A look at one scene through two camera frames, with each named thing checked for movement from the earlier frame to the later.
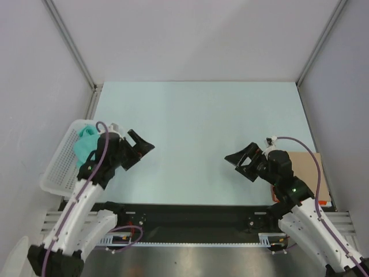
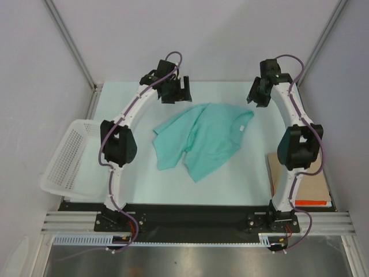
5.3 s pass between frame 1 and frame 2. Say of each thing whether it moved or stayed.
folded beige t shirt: stayed
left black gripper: moved
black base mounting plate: stayed
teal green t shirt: moved
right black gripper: moved
